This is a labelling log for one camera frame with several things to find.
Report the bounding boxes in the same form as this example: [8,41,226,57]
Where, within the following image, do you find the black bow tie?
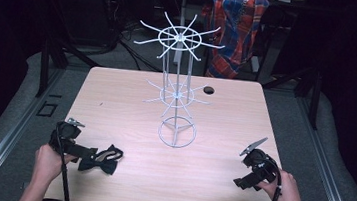
[77,140,125,177]

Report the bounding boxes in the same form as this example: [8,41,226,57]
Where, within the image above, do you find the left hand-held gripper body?
[47,115,87,159]

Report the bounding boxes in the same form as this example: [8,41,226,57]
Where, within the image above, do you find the black metal stand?
[34,34,104,104]
[258,62,325,131]

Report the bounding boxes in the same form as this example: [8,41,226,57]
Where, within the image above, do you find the white wire display rack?
[123,7,229,153]

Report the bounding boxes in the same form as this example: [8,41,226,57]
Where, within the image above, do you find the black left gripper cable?
[48,125,79,201]

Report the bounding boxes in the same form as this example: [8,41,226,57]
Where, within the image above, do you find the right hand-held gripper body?
[235,134,285,187]

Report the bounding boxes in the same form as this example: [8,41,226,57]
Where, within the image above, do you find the black table cable hole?
[202,85,216,96]

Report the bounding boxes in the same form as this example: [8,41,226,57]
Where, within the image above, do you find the person's left hand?
[30,142,78,192]

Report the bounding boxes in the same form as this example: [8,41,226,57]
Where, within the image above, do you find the red blue plaid cloth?
[194,0,271,83]

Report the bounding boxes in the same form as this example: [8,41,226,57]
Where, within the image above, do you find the person's right hand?
[254,167,302,201]

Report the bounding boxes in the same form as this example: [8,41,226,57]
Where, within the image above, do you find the aluminium floor rail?
[0,61,65,201]
[285,95,357,201]

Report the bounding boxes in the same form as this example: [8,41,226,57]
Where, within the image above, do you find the black floor cable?
[115,37,167,74]

